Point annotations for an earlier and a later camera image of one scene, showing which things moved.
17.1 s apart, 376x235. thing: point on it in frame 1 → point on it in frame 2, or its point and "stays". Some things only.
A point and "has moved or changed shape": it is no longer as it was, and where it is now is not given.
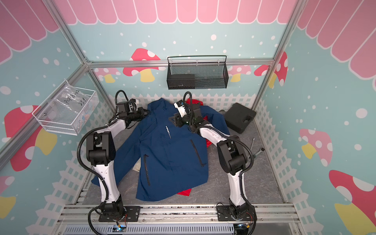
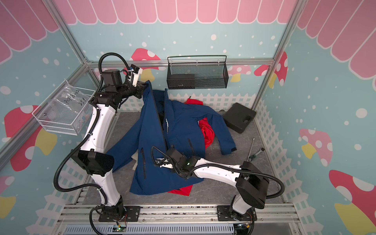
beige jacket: [137, 166] → [135, 156]
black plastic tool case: [238, 117] stays
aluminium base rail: [272, 219] stays
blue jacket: [171, 156] has moved or changed shape
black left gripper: [141, 113] → [139, 89]
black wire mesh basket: [197, 72] stays
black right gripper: [177, 119] → [173, 170]
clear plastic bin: [66, 109] stays
